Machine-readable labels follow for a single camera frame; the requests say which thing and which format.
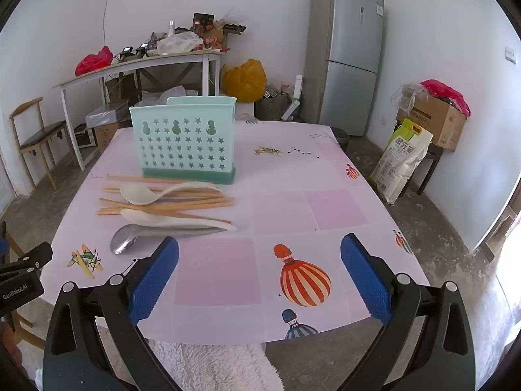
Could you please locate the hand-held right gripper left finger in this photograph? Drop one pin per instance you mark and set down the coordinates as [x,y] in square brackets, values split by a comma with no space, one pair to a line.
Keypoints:
[154,281]

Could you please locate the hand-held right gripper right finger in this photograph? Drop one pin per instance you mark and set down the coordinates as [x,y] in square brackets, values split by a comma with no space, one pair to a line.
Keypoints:
[366,281]

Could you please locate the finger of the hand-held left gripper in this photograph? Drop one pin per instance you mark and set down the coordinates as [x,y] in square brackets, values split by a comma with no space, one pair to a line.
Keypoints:
[3,252]
[32,256]

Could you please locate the metal spoon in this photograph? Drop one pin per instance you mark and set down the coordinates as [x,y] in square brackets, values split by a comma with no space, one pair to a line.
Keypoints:
[124,240]

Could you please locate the white plastic spoon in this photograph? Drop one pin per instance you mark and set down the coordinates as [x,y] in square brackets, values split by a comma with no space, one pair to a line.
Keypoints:
[138,216]
[136,194]

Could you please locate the pile of wooden chopsticks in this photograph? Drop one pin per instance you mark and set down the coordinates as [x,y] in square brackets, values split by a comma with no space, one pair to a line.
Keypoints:
[211,202]

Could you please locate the teal plastic utensil holder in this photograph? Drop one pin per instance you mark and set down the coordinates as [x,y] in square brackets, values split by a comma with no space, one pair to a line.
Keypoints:
[187,177]

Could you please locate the white fleece garment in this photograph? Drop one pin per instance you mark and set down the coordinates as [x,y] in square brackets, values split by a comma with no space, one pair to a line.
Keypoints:
[211,366]

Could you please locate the wooden chair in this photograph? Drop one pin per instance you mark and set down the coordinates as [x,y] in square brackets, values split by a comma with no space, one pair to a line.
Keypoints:
[40,134]

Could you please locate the white rice bag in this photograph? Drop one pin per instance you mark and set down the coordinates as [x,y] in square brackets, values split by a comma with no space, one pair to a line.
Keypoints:
[399,159]

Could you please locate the dark stool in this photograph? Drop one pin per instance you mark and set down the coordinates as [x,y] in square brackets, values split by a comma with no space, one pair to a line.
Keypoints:
[431,163]

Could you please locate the dark trash bin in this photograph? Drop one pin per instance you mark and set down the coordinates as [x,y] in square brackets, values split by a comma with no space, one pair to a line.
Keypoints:
[341,138]

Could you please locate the box under desk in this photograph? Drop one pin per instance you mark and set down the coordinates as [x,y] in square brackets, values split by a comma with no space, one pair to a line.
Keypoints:
[106,120]

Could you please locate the large cardboard box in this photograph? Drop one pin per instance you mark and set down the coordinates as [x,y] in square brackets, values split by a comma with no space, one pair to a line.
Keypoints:
[435,124]

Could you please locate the clear plastic bag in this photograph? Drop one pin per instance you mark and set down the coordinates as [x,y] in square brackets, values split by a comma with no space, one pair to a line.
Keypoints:
[407,93]

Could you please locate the white leaning panel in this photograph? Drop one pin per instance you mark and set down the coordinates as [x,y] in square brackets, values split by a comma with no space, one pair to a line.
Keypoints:
[295,97]

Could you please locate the olive green bag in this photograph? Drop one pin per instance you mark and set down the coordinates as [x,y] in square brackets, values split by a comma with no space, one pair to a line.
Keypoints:
[272,108]

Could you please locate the red plastic bag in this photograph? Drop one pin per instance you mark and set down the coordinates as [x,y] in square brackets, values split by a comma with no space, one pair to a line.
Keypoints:
[93,63]

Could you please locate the red bag on box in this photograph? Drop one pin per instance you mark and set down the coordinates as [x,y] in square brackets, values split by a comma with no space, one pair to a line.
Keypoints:
[445,93]

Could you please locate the white desk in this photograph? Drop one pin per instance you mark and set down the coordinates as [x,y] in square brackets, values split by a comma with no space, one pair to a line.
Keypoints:
[134,63]

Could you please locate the yellow plastic bag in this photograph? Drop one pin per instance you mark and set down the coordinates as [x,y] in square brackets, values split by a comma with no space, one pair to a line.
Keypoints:
[244,81]

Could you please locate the silver refrigerator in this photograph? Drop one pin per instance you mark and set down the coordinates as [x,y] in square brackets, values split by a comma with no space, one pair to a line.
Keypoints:
[346,49]

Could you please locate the white plastic bag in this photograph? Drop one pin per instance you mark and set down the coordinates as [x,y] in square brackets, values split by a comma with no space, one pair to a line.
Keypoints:
[179,42]

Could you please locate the small cardboard box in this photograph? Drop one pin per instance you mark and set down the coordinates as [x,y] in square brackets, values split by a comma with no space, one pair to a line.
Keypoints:
[213,38]

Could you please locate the glass bottle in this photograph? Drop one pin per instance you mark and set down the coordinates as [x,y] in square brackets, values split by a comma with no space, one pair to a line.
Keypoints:
[171,28]

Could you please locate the wall outlet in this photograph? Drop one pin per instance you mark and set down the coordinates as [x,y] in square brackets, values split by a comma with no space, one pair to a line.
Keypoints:
[510,55]

